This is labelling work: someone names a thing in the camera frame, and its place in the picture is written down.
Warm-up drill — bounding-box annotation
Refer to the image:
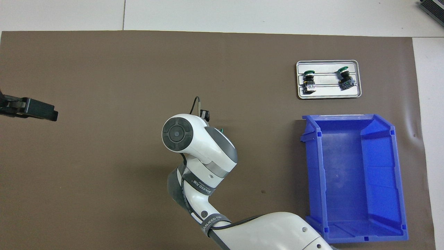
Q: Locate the brown table mat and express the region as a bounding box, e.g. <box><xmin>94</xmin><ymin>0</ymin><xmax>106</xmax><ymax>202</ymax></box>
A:
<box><xmin>0</xmin><ymin>30</ymin><xmax>436</xmax><ymax>250</ymax></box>

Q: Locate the silver metal tray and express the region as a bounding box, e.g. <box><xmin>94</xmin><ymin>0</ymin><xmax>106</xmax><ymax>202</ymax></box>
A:
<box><xmin>296</xmin><ymin>60</ymin><xmax>362</xmax><ymax>100</ymax></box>

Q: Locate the blue plastic storage bin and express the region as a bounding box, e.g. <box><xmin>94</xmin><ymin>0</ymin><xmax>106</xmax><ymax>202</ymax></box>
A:
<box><xmin>300</xmin><ymin>114</ymin><xmax>409</xmax><ymax>244</ymax></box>

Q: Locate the grey ribbed device box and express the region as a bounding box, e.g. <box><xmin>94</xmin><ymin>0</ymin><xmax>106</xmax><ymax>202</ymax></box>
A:
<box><xmin>418</xmin><ymin>0</ymin><xmax>444</xmax><ymax>22</ymax></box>

